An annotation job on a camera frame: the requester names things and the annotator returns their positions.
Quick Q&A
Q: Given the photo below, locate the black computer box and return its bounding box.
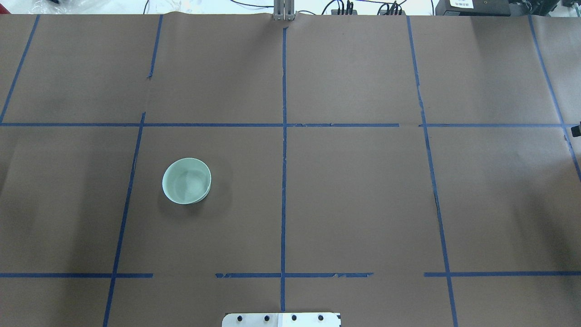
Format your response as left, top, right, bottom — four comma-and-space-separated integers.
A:
434, 0, 511, 17

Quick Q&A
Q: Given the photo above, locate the aluminium frame post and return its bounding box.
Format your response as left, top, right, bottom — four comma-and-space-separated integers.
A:
273, 0, 296, 21

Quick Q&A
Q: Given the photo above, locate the mint green bowl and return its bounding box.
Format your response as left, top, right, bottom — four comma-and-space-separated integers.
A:
162, 158, 212, 205

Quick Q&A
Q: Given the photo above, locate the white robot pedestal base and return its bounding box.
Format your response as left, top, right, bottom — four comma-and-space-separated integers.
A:
222, 312, 342, 327

